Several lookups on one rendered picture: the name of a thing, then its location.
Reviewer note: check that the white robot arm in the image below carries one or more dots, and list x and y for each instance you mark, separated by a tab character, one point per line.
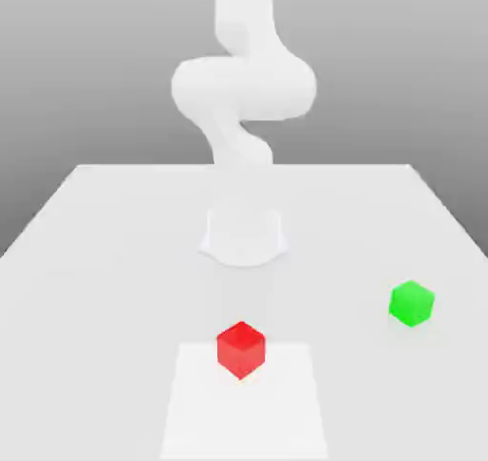
244	87

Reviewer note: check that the small red cube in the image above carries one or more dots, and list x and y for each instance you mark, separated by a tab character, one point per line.
241	350

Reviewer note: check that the small green cube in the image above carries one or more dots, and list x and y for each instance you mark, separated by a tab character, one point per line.
411	303

